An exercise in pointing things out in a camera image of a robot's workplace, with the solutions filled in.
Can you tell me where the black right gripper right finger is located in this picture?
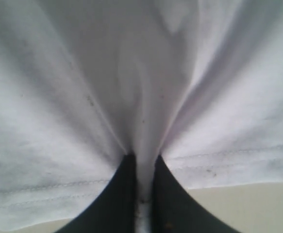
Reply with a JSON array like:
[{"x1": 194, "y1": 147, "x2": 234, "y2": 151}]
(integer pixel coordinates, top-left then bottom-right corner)
[{"x1": 152, "y1": 156, "x2": 238, "y2": 233}]

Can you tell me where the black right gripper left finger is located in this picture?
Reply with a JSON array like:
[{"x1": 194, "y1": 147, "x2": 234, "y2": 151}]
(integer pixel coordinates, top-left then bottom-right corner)
[{"x1": 57, "y1": 154, "x2": 136, "y2": 233}]

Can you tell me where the white t-shirt red lettering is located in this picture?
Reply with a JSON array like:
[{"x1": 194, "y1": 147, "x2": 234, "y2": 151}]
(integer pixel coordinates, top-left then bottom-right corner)
[{"x1": 0, "y1": 0, "x2": 283, "y2": 231}]

